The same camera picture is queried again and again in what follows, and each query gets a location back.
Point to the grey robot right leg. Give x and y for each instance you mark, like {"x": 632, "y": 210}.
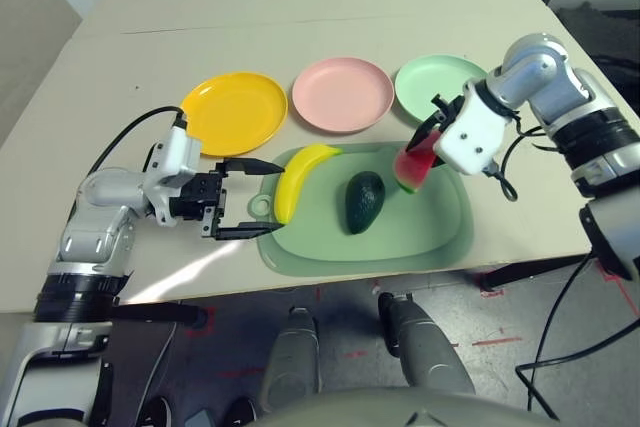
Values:
{"x": 425, "y": 347}

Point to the yellow toy banana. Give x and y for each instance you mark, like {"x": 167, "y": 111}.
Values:
{"x": 292, "y": 182}

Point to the yellow plastic plate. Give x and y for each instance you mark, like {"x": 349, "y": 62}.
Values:
{"x": 235, "y": 112}

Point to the black shoe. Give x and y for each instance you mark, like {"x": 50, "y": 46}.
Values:
{"x": 152, "y": 414}
{"x": 240, "y": 414}

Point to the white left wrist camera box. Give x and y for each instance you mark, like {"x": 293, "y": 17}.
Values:
{"x": 175, "y": 157}

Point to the black foam floor mat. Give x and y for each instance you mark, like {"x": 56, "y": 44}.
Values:
{"x": 600, "y": 32}

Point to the grey robot leg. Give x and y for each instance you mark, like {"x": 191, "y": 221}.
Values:
{"x": 425, "y": 347}
{"x": 292, "y": 352}

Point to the pink plastic plate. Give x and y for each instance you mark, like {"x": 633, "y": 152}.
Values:
{"x": 340, "y": 94}

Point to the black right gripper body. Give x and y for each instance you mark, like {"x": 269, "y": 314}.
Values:
{"x": 450, "y": 112}

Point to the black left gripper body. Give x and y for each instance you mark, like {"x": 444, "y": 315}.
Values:
{"x": 200, "y": 197}

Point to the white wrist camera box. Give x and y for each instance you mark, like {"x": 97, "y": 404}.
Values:
{"x": 472, "y": 132}
{"x": 175, "y": 157}

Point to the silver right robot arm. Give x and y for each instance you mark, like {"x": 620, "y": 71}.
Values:
{"x": 575, "y": 92}

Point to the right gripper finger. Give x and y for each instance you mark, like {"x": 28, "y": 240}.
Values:
{"x": 425, "y": 132}
{"x": 439, "y": 163}

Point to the red toy watermelon slice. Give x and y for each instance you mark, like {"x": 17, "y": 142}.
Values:
{"x": 412, "y": 169}

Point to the grey robot torso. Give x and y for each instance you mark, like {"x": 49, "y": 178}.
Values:
{"x": 375, "y": 409}

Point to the green silicone cutting mat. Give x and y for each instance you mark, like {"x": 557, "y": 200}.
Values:
{"x": 400, "y": 242}

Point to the mint green plastic plate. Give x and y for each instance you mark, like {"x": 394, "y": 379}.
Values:
{"x": 425, "y": 82}

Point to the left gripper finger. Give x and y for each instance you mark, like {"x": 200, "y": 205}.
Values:
{"x": 247, "y": 230}
{"x": 252, "y": 167}

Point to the dark green toy avocado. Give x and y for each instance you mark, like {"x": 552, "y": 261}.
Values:
{"x": 362, "y": 202}

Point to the grey robot left leg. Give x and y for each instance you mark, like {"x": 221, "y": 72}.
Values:
{"x": 292, "y": 352}

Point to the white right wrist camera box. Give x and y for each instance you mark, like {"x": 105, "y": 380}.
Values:
{"x": 472, "y": 132}

